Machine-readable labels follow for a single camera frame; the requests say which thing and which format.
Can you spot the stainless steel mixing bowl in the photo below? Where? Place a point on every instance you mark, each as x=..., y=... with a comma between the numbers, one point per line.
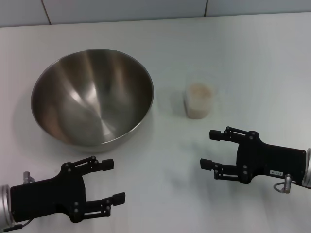
x=92, y=97

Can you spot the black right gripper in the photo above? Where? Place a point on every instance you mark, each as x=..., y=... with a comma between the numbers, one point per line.
x=267, y=162

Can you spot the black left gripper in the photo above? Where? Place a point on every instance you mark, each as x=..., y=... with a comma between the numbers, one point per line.
x=48, y=199

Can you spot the clear plastic measuring cup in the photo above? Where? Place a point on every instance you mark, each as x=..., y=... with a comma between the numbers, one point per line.
x=188, y=104

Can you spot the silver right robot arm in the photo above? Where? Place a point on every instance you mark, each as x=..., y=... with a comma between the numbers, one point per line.
x=308, y=170

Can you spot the white rice grains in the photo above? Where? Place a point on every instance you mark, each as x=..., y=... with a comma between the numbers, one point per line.
x=200, y=97

